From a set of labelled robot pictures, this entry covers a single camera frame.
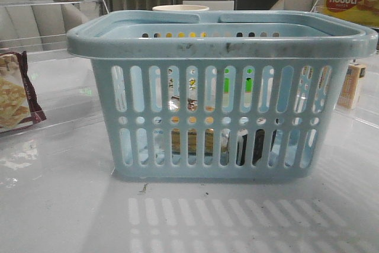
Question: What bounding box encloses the packaged bread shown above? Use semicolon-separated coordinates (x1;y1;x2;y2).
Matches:
168;95;230;156

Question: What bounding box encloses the light blue plastic basket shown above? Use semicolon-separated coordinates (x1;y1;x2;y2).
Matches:
67;10;378;181

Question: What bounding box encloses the white paper cup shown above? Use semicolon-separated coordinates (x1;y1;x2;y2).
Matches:
152;4;209;13

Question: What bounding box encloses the clear acrylic left shelf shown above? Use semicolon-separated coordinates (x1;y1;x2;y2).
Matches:
0;0;109;135

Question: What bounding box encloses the clear acrylic shelf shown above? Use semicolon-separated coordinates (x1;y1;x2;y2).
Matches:
0;0;109;135
307;0;379;129

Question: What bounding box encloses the small beige snack box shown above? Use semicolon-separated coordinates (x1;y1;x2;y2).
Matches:
337;63;366;109

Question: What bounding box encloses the beige armchair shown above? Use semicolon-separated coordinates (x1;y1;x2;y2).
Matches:
271;0;323;12

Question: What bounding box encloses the clear acrylic right shelf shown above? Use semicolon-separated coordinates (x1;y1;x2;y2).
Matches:
307;0;379;129

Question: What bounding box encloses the brown cracker snack packet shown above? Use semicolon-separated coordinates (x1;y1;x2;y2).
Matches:
1;51;46;133

